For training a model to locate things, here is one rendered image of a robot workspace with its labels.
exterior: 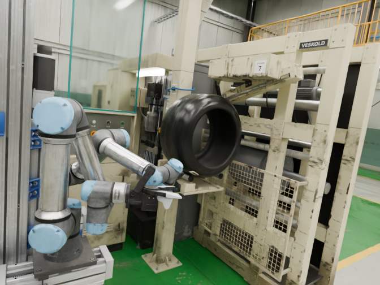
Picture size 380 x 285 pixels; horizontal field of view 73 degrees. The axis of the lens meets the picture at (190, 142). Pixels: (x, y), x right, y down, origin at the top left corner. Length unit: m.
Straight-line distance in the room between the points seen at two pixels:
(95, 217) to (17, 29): 0.76
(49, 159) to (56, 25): 10.23
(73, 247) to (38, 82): 0.71
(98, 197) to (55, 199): 0.14
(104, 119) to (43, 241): 1.37
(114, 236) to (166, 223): 0.52
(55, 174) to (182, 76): 1.36
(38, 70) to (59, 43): 9.69
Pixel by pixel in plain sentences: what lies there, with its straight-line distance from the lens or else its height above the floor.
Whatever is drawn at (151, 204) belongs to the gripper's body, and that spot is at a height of 1.02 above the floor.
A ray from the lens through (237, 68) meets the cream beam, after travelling 1.97.
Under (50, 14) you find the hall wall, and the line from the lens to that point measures 11.15.
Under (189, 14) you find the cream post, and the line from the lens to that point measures 2.17.
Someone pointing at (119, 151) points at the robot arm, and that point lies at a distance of 1.23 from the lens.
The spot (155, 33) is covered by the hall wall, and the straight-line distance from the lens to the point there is 12.21.
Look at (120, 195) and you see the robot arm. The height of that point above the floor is 1.05.
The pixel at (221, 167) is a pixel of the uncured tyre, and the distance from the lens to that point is 1.88.
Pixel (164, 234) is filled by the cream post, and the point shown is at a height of 0.29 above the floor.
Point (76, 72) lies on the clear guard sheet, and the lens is 2.15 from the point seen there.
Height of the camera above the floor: 1.39
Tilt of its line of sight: 8 degrees down
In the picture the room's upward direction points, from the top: 7 degrees clockwise
